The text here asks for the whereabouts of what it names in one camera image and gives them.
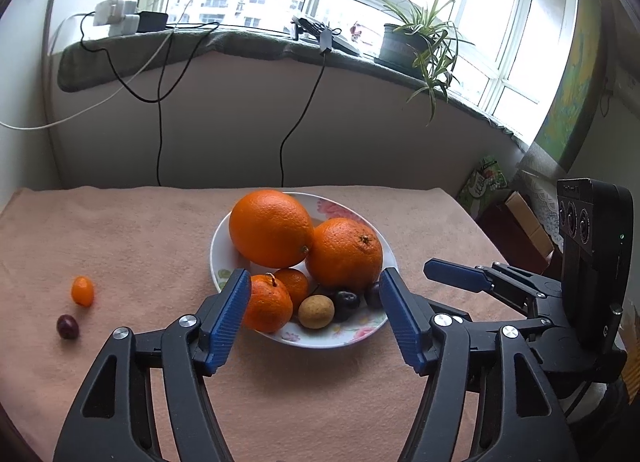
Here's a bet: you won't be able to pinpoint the black device on windowsill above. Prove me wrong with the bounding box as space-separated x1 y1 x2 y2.
291 15 361 56

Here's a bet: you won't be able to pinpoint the mandarin with short stem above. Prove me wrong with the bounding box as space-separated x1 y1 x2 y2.
241 272 294 334

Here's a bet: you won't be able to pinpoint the white floral plate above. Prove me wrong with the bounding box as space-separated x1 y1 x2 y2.
210 193 399 349

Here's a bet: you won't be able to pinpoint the black cable with adapter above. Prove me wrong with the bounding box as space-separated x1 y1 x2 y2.
280 50 328 188

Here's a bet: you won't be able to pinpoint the green packet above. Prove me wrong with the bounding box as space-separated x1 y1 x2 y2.
457 155 508 215

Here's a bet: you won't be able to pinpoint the cardboard box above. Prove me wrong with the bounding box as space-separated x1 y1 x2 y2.
504 191 555 258

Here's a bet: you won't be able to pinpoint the white cable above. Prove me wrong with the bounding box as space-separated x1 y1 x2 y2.
0 0 193 131

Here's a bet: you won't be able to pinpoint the mandarin with long twig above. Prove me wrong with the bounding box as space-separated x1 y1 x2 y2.
274 268 310 312

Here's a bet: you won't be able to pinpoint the large orange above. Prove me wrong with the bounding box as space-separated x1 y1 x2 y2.
229 189 315 269

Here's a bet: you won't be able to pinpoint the small orange kumquat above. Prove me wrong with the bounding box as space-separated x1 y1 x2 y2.
71 276 95 307

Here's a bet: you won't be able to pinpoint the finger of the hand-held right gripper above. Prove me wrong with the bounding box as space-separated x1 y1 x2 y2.
423 257 565 317
447 311 553 340

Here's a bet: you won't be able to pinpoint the plain mandarin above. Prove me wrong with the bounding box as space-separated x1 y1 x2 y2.
305 217 384 292

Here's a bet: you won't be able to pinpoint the black box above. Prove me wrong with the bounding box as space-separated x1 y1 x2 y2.
136 11 169 33

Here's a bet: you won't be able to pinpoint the brown longan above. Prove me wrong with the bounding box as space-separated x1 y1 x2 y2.
298 295 335 329

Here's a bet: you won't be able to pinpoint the potted spider plant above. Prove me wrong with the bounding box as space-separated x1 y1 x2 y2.
352 0 476 125

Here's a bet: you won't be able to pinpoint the green wall poster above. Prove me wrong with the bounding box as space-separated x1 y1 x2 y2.
532 0 608 170

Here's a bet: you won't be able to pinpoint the grey windowsill cloth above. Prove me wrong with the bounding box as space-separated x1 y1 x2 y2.
56 26 528 153

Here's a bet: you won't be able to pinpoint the white power adapters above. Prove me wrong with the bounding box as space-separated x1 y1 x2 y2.
94 0 141 37

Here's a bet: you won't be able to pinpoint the pink blanket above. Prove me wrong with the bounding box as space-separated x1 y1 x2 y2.
0 185 506 462

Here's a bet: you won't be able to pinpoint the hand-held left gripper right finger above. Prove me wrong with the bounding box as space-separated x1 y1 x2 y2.
378 267 581 462

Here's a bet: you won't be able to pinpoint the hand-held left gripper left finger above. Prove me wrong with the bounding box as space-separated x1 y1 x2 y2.
52 268 252 462

